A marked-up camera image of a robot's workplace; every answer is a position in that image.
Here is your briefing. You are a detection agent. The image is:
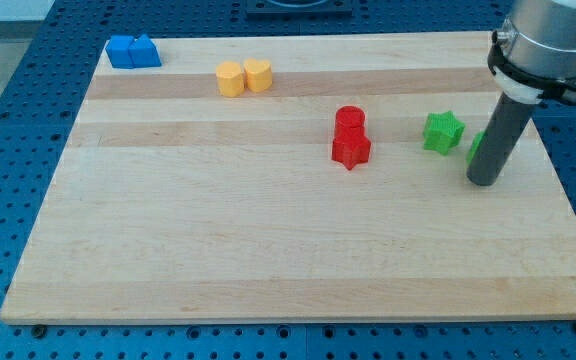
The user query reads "wooden board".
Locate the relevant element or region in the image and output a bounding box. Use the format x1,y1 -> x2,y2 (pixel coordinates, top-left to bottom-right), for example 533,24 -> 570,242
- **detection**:
0,32 -> 576,325

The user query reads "red star block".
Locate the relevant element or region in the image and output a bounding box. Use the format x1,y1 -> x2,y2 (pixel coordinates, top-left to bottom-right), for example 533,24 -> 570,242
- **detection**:
331,127 -> 372,170

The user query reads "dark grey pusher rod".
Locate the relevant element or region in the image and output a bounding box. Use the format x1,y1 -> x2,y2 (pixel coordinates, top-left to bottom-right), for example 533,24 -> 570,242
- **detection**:
466,93 -> 536,186

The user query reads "blue pentagon block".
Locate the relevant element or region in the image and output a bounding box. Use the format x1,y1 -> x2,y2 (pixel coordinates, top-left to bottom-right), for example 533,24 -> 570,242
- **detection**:
128,34 -> 162,68

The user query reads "green star block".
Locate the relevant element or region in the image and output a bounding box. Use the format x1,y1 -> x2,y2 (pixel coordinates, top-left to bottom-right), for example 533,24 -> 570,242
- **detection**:
422,111 -> 466,155

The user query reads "yellow heart block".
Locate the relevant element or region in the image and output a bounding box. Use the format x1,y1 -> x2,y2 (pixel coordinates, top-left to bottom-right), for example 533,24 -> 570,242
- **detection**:
243,58 -> 273,92

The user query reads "blue cube block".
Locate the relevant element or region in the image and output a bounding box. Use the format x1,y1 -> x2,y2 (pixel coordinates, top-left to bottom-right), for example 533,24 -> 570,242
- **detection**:
105,35 -> 134,69

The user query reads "red cylinder block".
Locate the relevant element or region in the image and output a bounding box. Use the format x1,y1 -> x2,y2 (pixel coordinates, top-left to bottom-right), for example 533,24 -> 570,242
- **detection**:
334,105 -> 366,137

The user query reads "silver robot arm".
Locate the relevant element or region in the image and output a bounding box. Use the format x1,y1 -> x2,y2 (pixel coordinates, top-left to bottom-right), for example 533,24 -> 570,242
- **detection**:
488,0 -> 576,106

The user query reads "yellow cylinder block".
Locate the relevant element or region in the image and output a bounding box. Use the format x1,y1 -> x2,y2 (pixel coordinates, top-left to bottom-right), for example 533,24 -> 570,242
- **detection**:
216,61 -> 245,97

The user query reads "green cylinder block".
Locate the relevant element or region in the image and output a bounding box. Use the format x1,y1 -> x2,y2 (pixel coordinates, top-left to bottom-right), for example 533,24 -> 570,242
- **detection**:
466,131 -> 485,164

